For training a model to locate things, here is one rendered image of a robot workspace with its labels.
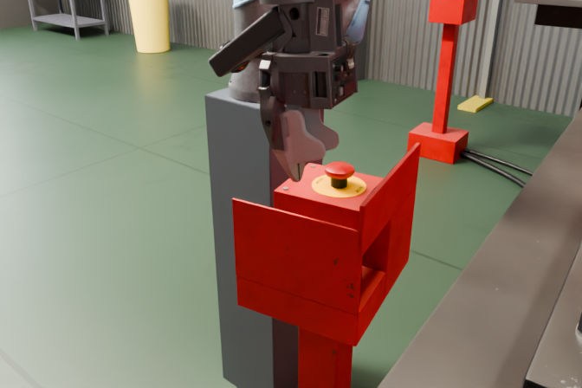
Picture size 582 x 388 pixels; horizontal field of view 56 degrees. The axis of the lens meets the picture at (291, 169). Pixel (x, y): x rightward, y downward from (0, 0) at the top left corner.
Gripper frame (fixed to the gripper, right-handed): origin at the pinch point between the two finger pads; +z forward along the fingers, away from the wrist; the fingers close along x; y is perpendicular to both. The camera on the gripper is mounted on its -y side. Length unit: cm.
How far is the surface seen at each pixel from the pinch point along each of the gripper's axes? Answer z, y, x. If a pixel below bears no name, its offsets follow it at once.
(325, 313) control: 15.1, 5.8, -4.9
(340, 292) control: 11.6, 7.9, -4.9
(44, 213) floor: 70, -165, 77
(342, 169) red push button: 3.1, 2.5, 8.9
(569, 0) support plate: -13.9, 25.2, 38.6
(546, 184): -1.4, 26.7, 0.9
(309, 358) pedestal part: 29.1, -0.7, 2.0
